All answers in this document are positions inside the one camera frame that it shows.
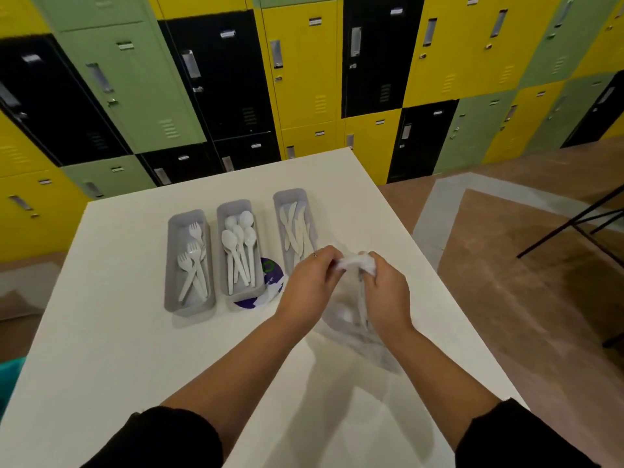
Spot person's left hand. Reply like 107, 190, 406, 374
274, 245, 348, 332

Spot person's right hand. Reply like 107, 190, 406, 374
358, 251, 416, 340

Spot clear plastic bag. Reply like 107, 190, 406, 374
312, 252, 406, 377

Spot person's right forearm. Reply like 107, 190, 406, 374
375, 326, 503, 451

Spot person's left forearm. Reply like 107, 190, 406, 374
161, 309, 320, 459

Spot pile of white plastic knives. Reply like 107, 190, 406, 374
279, 201, 316, 268

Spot grey knife tray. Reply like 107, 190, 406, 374
272, 188, 320, 277

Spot purple and white packaging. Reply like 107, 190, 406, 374
233, 257, 286, 310

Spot grey spoon tray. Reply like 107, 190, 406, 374
216, 199, 267, 304

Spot white plastic fork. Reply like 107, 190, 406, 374
177, 253, 205, 303
177, 254, 206, 300
187, 241, 210, 302
188, 221, 208, 268

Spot grey fork tray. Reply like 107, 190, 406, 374
164, 209, 217, 318

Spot black sleeve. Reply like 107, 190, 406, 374
79, 406, 225, 468
455, 397, 601, 468

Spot teal fabric object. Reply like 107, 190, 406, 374
0, 356, 26, 421

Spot black metal furniture frame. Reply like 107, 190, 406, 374
516, 183, 624, 349

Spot wall of coloured metal lockers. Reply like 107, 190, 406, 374
0, 0, 624, 264

